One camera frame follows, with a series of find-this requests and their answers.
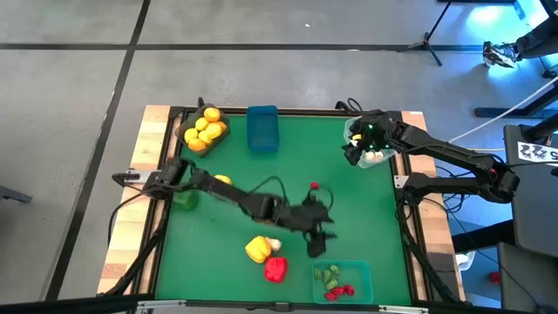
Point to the green leafy vegetable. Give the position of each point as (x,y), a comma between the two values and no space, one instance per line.
(327,275)

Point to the black tripod stand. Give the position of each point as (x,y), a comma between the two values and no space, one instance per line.
(426,43)

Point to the wooden table board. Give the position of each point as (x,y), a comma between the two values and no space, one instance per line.
(429,227)
(139,144)

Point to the black desk leg frame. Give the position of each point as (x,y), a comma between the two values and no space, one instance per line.
(514,111)

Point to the smoky translucent plastic bin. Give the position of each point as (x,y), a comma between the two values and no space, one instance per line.
(180,127)

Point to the small white garlic bulb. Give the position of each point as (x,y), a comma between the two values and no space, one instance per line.
(378,154)

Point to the black power box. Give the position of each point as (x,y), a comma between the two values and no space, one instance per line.
(442,264)

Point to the person's shoe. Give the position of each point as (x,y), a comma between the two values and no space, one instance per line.
(499,54)

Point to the black floor object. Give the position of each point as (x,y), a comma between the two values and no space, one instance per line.
(13,194)

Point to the clear plastic bin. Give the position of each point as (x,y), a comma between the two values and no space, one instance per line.
(383,162)

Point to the yellow lemon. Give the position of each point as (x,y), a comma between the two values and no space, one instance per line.
(201,124)
(213,131)
(191,135)
(212,114)
(205,138)

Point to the small red pepper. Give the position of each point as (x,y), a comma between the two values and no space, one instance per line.
(349,289)
(314,185)
(338,291)
(331,296)

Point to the silver mount plate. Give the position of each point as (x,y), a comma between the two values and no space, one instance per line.
(399,181)

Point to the black table frame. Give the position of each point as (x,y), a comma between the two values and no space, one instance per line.
(305,112)

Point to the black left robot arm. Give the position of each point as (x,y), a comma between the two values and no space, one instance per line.
(235,198)

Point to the printed tag paper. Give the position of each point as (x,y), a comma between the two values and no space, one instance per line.
(538,152)

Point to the orange fruit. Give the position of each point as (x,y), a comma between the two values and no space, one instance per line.
(222,126)
(197,145)

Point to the black rig beam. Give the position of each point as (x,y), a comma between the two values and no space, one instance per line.
(65,304)

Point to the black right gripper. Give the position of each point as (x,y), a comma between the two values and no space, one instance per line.
(375,128)

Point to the yellow bell pepper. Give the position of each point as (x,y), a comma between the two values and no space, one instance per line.
(258,249)
(223,179)

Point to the red bell pepper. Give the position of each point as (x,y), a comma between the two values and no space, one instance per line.
(276,270)

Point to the person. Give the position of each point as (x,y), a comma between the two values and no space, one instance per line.
(538,37)

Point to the black pole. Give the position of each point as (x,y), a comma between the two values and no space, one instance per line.
(540,128)

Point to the blue plastic bin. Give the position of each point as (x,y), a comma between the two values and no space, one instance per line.
(263,131)

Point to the teal translucent plastic bin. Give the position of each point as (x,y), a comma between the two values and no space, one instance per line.
(359,279)

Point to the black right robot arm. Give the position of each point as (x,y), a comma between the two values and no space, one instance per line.
(457,150)

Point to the small red object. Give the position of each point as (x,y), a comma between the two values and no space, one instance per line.
(494,277)

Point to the green bell pepper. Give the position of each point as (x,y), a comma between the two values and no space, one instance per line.
(186,201)

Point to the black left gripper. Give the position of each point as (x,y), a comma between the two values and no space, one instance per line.
(305,216)

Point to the small white object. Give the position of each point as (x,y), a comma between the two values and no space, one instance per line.
(464,260)

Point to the silver bracket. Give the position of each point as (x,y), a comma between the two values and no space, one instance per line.
(403,309)
(161,304)

